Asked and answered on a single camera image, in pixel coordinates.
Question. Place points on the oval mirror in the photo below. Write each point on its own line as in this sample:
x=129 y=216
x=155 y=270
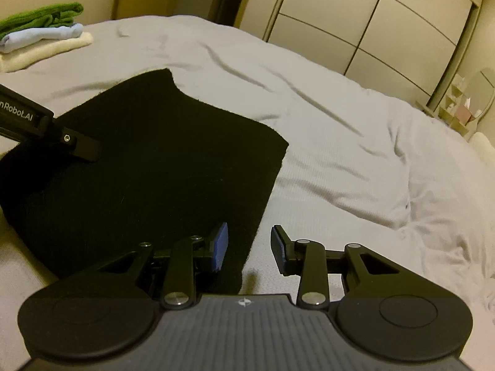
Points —
x=483 y=92

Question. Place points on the folded light blue garment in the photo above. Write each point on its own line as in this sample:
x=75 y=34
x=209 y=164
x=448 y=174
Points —
x=31 y=38

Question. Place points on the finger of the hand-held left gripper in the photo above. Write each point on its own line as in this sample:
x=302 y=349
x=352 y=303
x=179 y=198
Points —
x=79 y=145

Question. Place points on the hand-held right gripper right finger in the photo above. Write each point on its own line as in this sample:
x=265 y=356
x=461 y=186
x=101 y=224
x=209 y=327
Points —
x=279 y=249

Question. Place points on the white bed duvet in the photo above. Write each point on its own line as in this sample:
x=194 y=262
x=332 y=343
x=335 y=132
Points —
x=328 y=143

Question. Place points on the white pillow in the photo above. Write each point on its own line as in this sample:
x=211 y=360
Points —
x=485 y=148

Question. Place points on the beige desk organizer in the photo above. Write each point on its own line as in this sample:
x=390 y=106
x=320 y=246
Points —
x=444 y=112

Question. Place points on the cream wardrobe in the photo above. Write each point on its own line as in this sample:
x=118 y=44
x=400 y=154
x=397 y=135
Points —
x=348 y=19

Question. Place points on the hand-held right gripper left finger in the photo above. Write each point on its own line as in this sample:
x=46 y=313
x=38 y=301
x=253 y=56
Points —
x=220 y=245

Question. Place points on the folded green garment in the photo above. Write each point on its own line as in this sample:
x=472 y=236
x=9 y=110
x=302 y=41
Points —
x=38 y=15

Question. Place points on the folded cream garment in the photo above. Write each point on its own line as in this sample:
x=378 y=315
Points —
x=46 y=52

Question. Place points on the black cardigan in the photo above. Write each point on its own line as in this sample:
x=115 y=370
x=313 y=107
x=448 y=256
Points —
x=154 y=154

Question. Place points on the pink box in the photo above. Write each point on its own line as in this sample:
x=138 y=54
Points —
x=464 y=115

